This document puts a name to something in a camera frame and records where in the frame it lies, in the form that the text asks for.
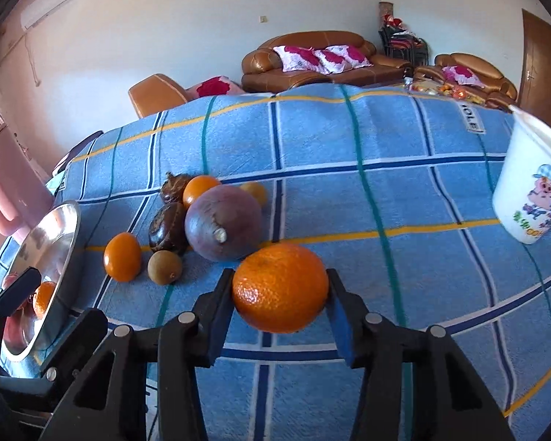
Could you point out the brown leather two-seat sofa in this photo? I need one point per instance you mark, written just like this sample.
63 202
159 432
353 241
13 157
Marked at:
385 66

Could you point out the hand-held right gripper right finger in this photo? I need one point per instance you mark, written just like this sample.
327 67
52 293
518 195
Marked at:
342 335

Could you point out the large purple passion fruit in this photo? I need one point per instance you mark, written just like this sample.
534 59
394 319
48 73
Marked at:
229 220

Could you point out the pink plastic pitcher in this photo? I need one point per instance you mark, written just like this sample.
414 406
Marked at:
9 179

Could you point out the blue plaid blanket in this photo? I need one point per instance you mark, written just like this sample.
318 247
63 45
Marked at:
349 193

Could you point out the stack of dark chairs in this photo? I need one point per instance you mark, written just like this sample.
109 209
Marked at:
404 46

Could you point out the small brown kiwi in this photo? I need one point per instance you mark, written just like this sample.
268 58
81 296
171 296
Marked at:
164 267

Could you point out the large orange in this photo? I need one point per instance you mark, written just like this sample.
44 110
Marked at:
280 287
45 301

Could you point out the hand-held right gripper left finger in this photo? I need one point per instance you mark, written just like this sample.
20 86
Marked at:
216 330

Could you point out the brown leather carved armchair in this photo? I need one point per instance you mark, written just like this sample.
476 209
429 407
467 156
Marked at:
486 73

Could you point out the red floral pillow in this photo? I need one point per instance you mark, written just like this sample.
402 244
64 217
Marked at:
213 86

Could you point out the white cartoon print cup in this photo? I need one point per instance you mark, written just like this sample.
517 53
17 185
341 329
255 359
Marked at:
519 170

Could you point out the wrinkled dark brown fruit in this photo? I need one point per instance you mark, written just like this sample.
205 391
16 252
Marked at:
173 187
167 229

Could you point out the pile of snacks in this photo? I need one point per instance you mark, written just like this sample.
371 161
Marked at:
441 88

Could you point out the steel bowl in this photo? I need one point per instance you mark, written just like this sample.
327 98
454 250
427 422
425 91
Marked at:
50 239

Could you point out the tall patterned vase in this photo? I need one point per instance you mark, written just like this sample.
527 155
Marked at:
385 10

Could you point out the red cloth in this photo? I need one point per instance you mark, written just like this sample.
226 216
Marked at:
393 22

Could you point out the small orange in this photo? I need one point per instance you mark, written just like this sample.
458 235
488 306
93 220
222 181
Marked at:
256 193
122 257
199 189

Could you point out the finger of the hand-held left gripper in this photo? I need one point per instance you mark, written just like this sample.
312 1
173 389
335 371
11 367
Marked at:
80 330
20 290

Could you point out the small floral pink pillow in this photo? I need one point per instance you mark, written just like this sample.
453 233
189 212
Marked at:
461 76

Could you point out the brown wooden door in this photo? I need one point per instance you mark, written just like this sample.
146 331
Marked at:
539 64

